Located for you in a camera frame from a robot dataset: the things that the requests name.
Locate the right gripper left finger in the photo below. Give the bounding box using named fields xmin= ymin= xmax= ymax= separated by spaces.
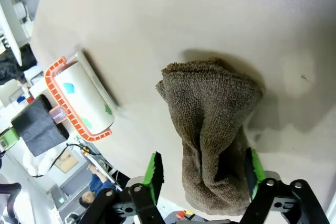
xmin=83 ymin=152 xmax=165 ymax=224

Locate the brown terry cloth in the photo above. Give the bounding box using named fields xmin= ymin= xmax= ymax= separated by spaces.
xmin=156 ymin=57 xmax=264 ymax=216

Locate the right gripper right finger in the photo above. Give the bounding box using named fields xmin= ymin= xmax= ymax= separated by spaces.
xmin=240 ymin=148 xmax=330 ymax=224

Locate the black office chair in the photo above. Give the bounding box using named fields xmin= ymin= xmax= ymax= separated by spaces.
xmin=0 ymin=182 xmax=22 ymax=222

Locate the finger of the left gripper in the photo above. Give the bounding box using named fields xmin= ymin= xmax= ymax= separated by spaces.
xmin=0 ymin=94 xmax=70 ymax=157

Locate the seated person in blue shirt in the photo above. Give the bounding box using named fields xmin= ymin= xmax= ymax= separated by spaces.
xmin=78 ymin=163 xmax=117 ymax=209

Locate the white desk panel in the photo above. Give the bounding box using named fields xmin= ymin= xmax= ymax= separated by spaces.
xmin=0 ymin=0 xmax=24 ymax=67

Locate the pink lint roller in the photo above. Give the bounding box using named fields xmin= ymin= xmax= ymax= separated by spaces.
xmin=44 ymin=56 xmax=116 ymax=142

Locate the blue paper scrap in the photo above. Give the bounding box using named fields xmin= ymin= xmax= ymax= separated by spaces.
xmin=62 ymin=82 xmax=76 ymax=95

